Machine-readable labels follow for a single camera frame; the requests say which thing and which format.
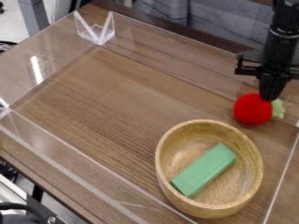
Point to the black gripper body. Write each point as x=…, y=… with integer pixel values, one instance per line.
x=275, y=58

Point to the black metal clamp bracket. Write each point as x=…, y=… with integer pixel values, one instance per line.
x=48, y=216

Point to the green rectangular block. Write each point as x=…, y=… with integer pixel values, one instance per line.
x=203, y=170

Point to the grey table leg post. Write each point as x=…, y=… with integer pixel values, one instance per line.
x=34, y=15

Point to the red plush fruit green leaves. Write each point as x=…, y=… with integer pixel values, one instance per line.
x=254, y=111

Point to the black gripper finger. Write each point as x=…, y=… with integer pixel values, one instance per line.
x=266, y=88
x=279, y=85

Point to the clear acrylic tray walls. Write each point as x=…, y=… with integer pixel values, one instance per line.
x=87, y=108

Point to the oval wooden bowl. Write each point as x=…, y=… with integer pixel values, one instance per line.
x=183, y=144

